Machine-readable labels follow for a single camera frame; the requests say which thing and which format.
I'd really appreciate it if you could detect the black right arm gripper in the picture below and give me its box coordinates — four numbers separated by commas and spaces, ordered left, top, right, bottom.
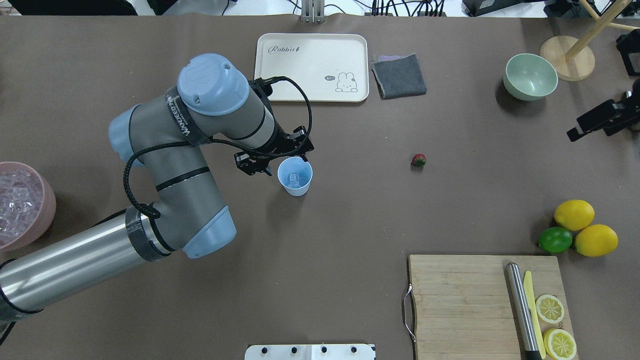
566, 30, 640, 142

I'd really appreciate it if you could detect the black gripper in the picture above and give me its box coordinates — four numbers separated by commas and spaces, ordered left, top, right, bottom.
234, 125, 314, 176

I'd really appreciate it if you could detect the clear ice cube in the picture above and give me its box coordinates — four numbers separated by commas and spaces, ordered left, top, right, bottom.
285, 172, 309, 189

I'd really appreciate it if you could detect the red strawberry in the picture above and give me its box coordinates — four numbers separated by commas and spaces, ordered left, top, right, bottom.
410, 153, 426, 168

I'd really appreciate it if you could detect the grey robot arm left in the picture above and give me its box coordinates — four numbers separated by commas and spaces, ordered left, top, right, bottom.
1, 54, 314, 330

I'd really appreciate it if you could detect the light blue plastic cup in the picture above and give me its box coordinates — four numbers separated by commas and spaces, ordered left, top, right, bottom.
277, 156, 314, 197

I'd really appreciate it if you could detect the wooden cup stand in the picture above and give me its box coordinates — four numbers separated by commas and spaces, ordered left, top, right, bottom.
540, 0, 638, 82

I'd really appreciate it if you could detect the pile of ice cubes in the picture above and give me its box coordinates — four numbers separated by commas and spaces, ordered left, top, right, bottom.
0, 168, 43, 248

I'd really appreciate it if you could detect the mint green bowl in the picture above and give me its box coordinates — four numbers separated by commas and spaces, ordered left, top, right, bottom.
502, 54, 559, 101

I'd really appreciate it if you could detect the yellow lemon upper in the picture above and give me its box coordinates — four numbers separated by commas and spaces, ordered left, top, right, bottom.
553, 199, 595, 231

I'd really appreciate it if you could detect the yellow lemon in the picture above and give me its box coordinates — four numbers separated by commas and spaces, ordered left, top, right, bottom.
553, 199, 595, 231
573, 224, 619, 257

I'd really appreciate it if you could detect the cream rabbit tray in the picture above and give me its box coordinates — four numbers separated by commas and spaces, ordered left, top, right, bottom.
254, 33, 370, 103

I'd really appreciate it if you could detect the yellow lemon lower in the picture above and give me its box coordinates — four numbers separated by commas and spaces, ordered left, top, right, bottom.
573, 224, 619, 257

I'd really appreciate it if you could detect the green lime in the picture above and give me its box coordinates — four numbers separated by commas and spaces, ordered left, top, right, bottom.
537, 227, 574, 254

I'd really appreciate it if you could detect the grey folded cloth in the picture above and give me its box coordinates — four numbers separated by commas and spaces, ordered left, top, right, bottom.
371, 53, 428, 100

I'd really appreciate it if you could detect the steel muddler rod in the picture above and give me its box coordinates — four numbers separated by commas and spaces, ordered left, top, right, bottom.
505, 262, 542, 360

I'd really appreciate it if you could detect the yellow plastic knife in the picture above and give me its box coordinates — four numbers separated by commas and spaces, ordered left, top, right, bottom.
522, 270, 547, 360

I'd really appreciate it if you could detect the lemon half upper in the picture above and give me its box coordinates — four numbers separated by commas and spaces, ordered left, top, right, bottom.
534, 294, 566, 324

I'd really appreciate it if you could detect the lemon half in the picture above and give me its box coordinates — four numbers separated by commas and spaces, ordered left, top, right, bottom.
542, 328, 578, 360
534, 294, 566, 324

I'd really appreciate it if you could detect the pink bowl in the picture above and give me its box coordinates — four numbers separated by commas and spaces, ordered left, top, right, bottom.
1, 161, 57, 252

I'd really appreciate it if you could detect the lemon half lower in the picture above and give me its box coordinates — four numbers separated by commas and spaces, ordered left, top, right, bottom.
542, 328, 578, 360

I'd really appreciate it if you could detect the bamboo cutting board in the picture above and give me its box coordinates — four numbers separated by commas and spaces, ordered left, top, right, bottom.
407, 254, 569, 360

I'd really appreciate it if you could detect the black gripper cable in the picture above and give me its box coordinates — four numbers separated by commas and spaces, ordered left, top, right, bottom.
123, 76, 313, 220

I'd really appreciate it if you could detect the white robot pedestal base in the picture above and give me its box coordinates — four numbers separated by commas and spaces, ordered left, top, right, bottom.
244, 343, 377, 360

